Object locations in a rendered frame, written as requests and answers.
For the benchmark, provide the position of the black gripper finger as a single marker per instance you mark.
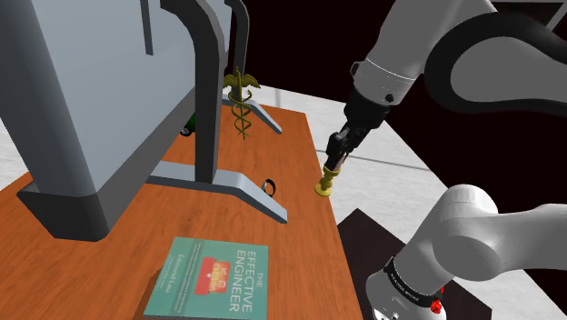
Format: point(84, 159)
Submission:
point(347, 148)
point(333, 148)

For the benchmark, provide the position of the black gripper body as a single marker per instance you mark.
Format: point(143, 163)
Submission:
point(365, 113)

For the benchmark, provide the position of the gold candlestick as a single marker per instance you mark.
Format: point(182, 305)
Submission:
point(327, 182)

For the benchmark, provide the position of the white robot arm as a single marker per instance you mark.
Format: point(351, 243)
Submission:
point(465, 235)

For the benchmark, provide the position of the wooden desk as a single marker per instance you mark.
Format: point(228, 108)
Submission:
point(288, 177)

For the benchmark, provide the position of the gold winged staff figure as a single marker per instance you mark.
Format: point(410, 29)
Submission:
point(241, 104)

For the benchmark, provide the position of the dark robot stand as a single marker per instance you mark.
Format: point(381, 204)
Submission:
point(372, 248)

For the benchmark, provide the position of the green toy car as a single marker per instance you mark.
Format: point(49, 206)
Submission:
point(189, 125)

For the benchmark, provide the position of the teal book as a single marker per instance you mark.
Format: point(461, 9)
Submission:
point(208, 283)

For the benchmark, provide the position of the grey computer monitor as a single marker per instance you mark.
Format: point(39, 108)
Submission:
point(88, 102)

